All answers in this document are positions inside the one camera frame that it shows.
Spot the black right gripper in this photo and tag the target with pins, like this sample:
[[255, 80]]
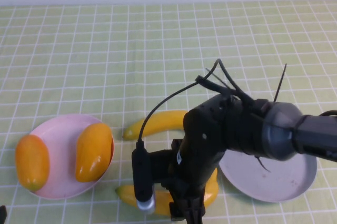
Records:
[[194, 171]]

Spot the large yellow banana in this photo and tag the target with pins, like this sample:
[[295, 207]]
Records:
[[126, 195]]

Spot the strongly curved yellow banana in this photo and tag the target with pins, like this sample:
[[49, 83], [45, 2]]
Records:
[[155, 125]]

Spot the orange yellow mango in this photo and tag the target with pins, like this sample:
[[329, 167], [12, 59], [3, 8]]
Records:
[[92, 153]]

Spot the orange mango with green tip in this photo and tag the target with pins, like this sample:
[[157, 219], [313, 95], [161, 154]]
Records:
[[31, 163]]

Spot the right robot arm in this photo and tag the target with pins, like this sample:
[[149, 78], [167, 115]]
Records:
[[281, 131]]

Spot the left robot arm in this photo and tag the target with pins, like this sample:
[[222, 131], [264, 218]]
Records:
[[2, 214]]

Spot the grey round plate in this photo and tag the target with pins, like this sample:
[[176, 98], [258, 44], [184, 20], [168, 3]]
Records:
[[284, 179]]

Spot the pink round plate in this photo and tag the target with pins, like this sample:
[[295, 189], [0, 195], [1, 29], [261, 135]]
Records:
[[63, 150]]

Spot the black zip tie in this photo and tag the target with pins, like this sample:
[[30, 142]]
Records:
[[281, 83], [259, 160]]

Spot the green checked tablecloth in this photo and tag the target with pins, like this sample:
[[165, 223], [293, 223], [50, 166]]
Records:
[[105, 50]]

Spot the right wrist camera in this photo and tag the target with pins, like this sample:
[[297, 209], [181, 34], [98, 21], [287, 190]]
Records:
[[142, 171]]

